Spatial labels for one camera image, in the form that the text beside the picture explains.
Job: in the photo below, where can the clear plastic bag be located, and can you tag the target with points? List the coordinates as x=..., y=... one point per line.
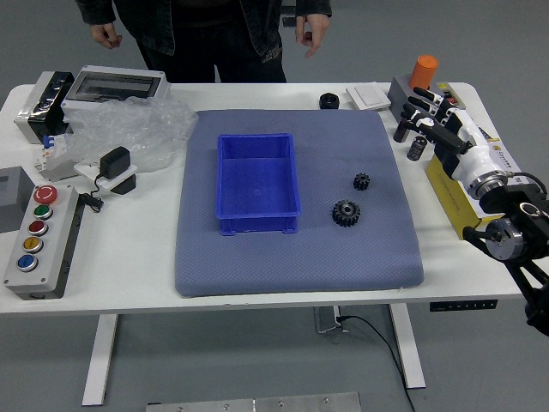
x=128, y=124

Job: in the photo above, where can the person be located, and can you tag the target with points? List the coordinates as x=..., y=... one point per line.
x=193, y=43

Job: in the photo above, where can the grey under-table control box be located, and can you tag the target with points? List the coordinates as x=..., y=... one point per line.
x=326, y=319

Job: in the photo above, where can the black and white enclosure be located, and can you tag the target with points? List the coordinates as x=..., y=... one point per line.
x=30, y=116

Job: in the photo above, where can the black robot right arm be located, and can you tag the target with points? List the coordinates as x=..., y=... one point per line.
x=514, y=201

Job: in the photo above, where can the black power adapter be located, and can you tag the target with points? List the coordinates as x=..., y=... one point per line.
x=115, y=162

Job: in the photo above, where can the white table leg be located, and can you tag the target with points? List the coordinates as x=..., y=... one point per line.
x=407, y=343
x=100, y=360

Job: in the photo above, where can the person's right hand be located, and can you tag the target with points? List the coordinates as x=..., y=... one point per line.
x=105, y=35

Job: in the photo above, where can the blue plastic box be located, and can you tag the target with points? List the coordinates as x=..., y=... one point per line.
x=257, y=180

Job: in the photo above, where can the person's left hand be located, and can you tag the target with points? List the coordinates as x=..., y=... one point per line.
x=315, y=30

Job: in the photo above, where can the white wall switch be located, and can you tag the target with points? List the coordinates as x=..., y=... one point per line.
x=368, y=96

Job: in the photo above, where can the person's right forearm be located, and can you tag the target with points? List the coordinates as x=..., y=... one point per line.
x=94, y=10

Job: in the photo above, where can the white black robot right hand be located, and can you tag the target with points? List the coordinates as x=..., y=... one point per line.
x=469, y=156

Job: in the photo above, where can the grey clear-lid distribution box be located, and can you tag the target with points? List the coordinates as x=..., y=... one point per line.
x=116, y=83

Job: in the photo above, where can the metal base plate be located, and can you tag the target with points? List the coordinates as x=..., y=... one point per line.
x=257, y=403

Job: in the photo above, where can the big black gear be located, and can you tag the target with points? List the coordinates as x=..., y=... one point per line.
x=345, y=213

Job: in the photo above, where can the person's left forearm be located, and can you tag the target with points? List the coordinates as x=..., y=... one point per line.
x=315, y=7

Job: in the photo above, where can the white socket plate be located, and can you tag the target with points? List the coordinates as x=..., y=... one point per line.
x=86, y=168

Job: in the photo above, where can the orange cylinder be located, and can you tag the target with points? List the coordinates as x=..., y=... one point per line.
x=423, y=72

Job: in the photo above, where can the grey five-button control box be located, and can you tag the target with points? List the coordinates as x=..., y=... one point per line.
x=51, y=240

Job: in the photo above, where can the small grey box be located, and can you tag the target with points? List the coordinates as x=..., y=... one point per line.
x=13, y=201

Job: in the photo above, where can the black table control panel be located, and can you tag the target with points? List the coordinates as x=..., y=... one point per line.
x=463, y=306

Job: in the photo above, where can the blue-grey padded mat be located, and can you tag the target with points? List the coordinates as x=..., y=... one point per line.
x=300, y=266

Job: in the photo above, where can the white circuit breaker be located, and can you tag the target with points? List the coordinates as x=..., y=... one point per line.
x=49, y=150

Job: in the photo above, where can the grey red-button switch box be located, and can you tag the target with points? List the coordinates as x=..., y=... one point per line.
x=448, y=88

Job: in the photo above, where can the small black gear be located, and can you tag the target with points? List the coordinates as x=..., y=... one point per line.
x=362, y=182

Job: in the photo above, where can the yellow white carton box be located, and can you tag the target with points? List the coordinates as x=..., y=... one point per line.
x=454, y=197

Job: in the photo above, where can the grey block base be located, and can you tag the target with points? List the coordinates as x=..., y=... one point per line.
x=399, y=91

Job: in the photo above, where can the black cylindrical capacitor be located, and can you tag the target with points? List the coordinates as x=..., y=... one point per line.
x=402, y=134
x=416, y=149

